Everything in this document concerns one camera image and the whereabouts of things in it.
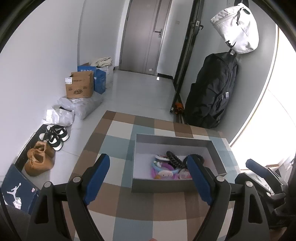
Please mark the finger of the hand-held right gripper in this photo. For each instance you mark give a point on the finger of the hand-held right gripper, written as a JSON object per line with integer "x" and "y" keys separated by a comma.
{"x": 256, "y": 165}
{"x": 252, "y": 178}

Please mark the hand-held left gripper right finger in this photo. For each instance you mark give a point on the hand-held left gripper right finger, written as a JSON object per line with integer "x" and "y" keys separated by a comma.
{"x": 201, "y": 178}

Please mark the brown cardboard box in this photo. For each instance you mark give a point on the brown cardboard box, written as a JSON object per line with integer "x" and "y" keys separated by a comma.
{"x": 78, "y": 88}

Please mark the cream folded cloth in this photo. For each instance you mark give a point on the cream folded cloth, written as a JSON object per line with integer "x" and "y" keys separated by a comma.
{"x": 101, "y": 62}

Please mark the window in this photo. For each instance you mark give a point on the window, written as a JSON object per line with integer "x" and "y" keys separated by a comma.
{"x": 277, "y": 104}

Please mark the large grey plastic bag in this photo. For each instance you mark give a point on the large grey plastic bag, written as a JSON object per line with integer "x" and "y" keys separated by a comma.
{"x": 87, "y": 106}

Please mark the orange toy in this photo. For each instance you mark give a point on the orange toy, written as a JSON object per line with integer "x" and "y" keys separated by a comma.
{"x": 179, "y": 107}

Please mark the small yellow charm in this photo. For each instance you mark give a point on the small yellow charm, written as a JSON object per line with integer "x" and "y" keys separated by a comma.
{"x": 157, "y": 177}

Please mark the grey door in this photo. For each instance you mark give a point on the grey door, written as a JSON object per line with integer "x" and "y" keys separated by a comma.
{"x": 138, "y": 34}

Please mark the grey cardboard box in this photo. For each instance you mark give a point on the grey cardboard box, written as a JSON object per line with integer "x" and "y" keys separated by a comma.
{"x": 161, "y": 185}

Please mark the dark blue shoe box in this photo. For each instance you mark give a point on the dark blue shoe box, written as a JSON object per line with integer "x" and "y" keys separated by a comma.
{"x": 16, "y": 187}

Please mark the crumpled white plastic bag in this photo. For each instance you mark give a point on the crumpled white plastic bag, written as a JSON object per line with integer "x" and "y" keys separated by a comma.
{"x": 62, "y": 118}

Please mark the black backpack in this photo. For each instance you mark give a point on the black backpack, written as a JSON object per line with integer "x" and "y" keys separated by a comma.
{"x": 208, "y": 97}

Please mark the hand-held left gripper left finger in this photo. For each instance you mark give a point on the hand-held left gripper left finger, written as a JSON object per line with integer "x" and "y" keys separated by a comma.
{"x": 97, "y": 178}

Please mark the black and white sneaker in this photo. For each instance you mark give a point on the black and white sneaker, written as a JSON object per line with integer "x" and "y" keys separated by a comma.
{"x": 60, "y": 133}
{"x": 54, "y": 142}

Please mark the blue cardboard box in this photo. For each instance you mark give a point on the blue cardboard box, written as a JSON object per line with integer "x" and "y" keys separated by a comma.
{"x": 100, "y": 81}

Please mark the black door frame rail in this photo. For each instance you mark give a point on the black door frame rail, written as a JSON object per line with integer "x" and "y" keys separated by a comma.
{"x": 187, "y": 46}

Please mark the white wing hair clip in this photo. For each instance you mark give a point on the white wing hair clip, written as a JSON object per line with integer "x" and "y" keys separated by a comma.
{"x": 161, "y": 158}

